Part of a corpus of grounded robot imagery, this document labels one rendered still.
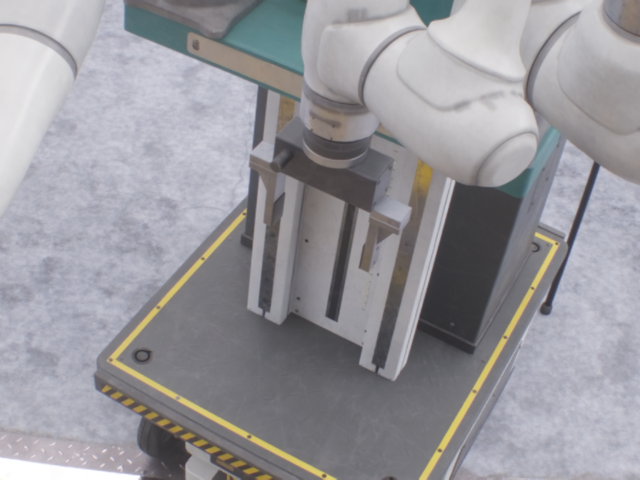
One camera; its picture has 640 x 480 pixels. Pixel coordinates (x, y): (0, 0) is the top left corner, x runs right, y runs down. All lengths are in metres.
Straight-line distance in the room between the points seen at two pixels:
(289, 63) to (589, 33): 0.48
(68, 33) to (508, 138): 0.40
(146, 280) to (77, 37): 1.82
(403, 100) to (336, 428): 1.12
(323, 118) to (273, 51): 0.38
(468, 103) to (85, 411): 1.61
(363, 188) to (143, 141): 1.91
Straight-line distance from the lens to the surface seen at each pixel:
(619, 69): 1.14
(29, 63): 0.83
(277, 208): 1.29
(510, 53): 0.97
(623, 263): 2.97
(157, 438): 2.20
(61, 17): 0.86
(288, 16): 1.56
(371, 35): 1.02
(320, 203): 1.93
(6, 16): 0.86
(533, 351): 2.65
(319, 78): 1.09
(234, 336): 2.12
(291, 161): 1.20
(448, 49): 0.95
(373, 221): 1.21
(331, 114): 1.11
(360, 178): 1.17
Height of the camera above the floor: 1.96
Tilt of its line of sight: 45 degrees down
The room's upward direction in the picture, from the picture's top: 9 degrees clockwise
